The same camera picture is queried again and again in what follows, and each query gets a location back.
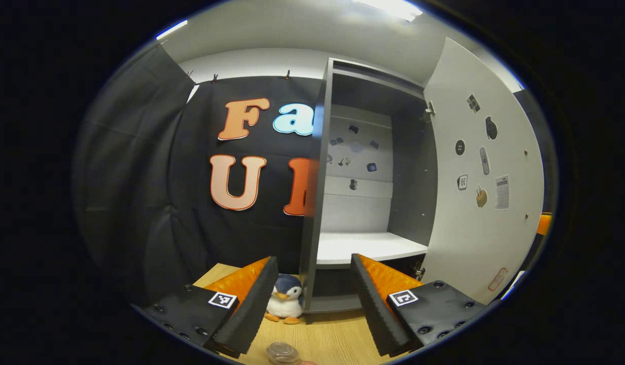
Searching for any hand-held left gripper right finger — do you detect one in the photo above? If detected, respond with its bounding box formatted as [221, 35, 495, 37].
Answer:
[350, 253, 488, 357]

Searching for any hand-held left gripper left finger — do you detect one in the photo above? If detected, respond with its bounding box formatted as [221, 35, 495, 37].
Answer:
[140, 256, 279, 358]

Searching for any clear bottle with red label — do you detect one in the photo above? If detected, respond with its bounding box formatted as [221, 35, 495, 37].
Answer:
[265, 342, 301, 365]

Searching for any white cabinet door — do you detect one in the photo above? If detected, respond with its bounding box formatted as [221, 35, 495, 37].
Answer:
[420, 36, 545, 306]

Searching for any grey cabinet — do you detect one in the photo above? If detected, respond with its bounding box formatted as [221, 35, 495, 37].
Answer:
[298, 57, 439, 313]

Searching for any white cabinet shelf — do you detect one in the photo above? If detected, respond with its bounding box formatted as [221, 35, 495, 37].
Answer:
[317, 232, 429, 266]

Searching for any penguin plush toy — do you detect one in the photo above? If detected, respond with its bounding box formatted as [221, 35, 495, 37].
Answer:
[265, 274, 306, 325]

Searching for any black backdrop cloth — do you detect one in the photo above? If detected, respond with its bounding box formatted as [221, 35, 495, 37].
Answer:
[72, 43, 559, 305]

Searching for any long ceiling light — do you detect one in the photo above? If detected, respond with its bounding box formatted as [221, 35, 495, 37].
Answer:
[352, 0, 424, 22]

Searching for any narrow ceiling light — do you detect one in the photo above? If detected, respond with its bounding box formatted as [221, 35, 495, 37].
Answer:
[155, 19, 189, 41]

